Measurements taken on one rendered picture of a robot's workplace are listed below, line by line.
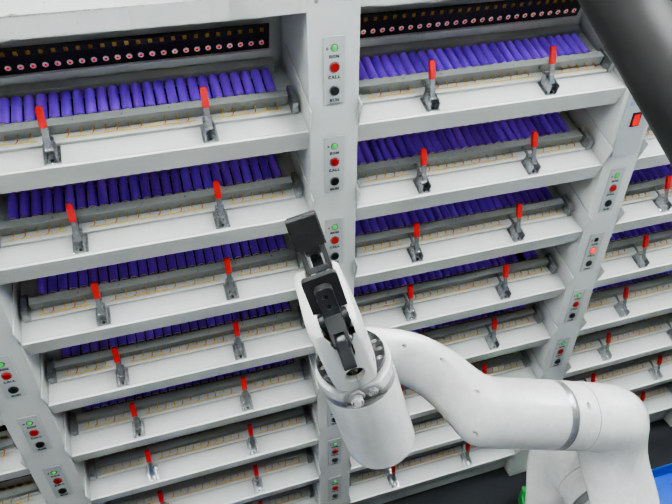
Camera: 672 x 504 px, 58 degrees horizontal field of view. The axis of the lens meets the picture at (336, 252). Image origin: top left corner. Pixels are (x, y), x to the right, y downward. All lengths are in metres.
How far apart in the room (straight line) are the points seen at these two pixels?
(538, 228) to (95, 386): 1.11
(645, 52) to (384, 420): 0.56
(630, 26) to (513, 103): 1.14
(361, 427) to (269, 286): 0.71
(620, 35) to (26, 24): 0.94
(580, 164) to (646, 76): 1.35
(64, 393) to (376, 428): 0.94
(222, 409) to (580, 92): 1.11
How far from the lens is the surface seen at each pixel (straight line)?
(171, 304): 1.35
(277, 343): 1.49
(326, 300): 0.52
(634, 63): 0.18
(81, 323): 1.36
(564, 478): 1.04
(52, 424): 1.55
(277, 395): 1.62
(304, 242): 0.60
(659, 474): 2.15
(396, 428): 0.71
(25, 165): 1.15
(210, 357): 1.48
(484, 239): 1.52
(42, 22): 1.05
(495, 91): 1.33
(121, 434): 1.63
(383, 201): 1.29
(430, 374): 0.80
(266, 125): 1.16
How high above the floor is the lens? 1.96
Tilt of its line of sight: 37 degrees down
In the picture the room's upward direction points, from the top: straight up
